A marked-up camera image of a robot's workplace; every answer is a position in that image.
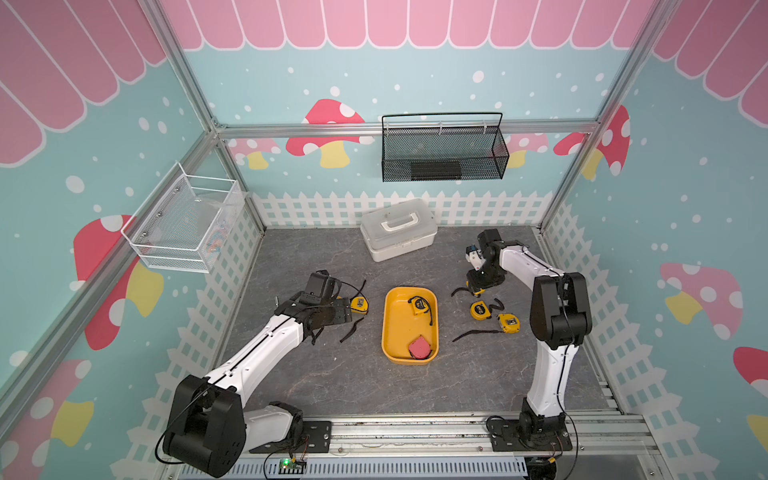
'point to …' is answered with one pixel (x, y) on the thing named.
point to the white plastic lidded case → (399, 229)
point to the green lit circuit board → (291, 466)
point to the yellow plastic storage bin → (401, 325)
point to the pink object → (420, 348)
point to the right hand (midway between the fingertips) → (480, 283)
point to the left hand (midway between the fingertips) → (337, 315)
